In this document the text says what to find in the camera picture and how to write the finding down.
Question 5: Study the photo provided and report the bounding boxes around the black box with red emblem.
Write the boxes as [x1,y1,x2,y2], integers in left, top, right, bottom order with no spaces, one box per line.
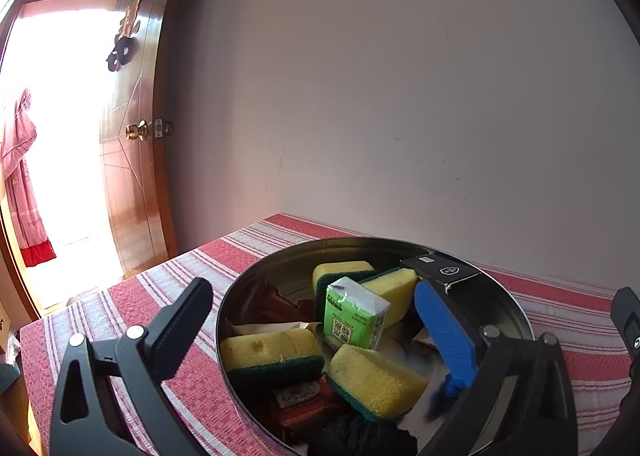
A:
[400,253,480,293]

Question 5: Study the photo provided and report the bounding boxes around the yellow green scrub sponge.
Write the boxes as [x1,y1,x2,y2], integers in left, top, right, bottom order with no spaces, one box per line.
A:
[361,268,419,329]

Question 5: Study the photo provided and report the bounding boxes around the green tissue pack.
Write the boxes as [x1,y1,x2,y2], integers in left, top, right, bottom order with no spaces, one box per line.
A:
[322,277,390,350]

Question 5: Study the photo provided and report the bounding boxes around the green top scrub sponge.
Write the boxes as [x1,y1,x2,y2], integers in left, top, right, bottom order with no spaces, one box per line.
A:
[311,261,375,317]

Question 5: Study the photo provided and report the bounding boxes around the yellow green sponge front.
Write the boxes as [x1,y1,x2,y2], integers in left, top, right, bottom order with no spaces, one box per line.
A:
[219,328,324,381]

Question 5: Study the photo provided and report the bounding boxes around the round metal tin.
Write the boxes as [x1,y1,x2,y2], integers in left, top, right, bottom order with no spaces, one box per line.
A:
[214,235,536,456]

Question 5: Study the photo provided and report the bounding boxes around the pink hanging cloth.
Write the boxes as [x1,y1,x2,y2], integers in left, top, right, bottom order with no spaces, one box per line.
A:
[1,89,56,268]

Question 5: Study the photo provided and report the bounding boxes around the wooden door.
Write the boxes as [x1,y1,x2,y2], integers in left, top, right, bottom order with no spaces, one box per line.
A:
[0,0,202,317]

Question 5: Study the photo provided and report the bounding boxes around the red snack wrapper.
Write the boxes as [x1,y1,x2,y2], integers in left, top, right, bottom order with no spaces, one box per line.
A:
[239,280,314,324]

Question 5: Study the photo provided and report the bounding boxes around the brass door knob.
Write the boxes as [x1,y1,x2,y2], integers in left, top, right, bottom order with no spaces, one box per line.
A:
[125,118,175,141]

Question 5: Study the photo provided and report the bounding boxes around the dark door ornament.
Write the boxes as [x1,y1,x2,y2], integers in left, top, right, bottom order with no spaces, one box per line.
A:
[106,0,142,72]

